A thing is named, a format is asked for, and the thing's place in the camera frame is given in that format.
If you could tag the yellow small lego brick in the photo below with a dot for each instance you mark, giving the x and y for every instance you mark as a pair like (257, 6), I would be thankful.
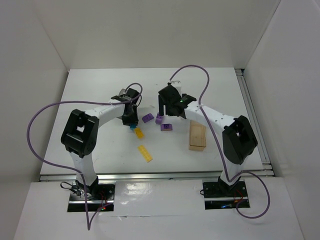
(138, 132)

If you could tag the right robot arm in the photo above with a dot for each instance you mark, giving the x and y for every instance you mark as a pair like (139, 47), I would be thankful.
(234, 136)

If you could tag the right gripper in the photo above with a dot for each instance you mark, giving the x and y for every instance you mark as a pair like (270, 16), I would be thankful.
(165, 100)

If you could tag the small teal lego brick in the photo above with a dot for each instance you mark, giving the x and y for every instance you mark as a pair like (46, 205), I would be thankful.
(132, 126)

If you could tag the aluminium front rail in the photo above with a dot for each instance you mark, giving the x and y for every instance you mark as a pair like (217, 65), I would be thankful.
(136, 176)

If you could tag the yellow long lego plate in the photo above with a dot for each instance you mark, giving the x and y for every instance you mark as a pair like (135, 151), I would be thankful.
(145, 153)

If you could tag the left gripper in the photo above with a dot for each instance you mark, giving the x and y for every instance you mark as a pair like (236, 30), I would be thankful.
(130, 119)

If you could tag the purple square lego brick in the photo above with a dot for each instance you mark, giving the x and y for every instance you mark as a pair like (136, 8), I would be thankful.
(158, 119)

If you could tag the dark smoky plastic container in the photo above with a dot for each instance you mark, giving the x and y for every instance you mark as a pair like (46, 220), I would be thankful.
(124, 93)

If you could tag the aluminium side rail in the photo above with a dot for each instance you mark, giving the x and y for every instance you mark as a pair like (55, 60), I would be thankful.
(265, 159)

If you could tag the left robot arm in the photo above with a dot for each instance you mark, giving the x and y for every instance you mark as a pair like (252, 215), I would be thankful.
(81, 131)

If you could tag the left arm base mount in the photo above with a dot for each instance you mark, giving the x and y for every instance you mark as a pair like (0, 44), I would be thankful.
(102, 198)

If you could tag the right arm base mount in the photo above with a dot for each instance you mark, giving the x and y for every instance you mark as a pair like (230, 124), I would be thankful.
(215, 198)

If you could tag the purple curved lego brick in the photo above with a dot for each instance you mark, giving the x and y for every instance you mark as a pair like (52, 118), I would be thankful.
(147, 118)

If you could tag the purple lego brick with hole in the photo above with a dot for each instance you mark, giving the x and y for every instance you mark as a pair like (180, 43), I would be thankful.
(166, 127)

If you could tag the wooden tan container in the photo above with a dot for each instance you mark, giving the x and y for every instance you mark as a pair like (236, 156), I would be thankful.
(197, 136)

